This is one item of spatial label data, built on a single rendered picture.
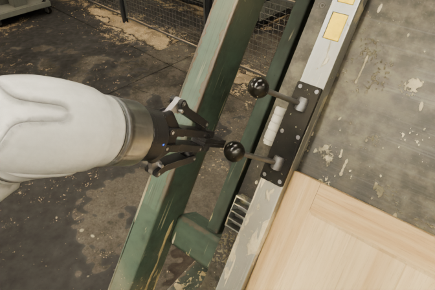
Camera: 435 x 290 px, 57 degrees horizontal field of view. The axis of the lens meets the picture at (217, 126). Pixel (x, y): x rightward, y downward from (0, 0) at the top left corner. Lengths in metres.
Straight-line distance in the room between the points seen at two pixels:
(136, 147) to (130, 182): 2.25
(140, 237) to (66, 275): 1.44
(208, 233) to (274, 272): 0.20
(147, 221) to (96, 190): 1.81
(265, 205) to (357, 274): 0.20
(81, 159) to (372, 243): 0.53
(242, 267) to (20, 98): 0.58
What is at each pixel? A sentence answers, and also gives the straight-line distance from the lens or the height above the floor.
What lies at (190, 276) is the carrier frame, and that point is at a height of 0.79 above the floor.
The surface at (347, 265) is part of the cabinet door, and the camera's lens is 0.80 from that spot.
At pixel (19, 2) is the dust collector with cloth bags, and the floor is 0.21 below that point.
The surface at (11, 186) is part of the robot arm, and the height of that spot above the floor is 1.54.
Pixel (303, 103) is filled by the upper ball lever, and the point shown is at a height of 1.48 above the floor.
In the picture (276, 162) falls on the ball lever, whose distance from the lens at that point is 0.77.
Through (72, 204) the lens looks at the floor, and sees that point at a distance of 2.71.
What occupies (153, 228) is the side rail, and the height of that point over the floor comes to 1.16.
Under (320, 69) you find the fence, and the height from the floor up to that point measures 1.52.
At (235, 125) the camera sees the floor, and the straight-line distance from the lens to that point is 3.17.
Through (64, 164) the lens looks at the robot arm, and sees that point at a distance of 0.44.
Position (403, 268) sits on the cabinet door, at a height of 1.29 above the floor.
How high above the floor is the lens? 1.89
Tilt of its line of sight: 37 degrees down
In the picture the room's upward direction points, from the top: straight up
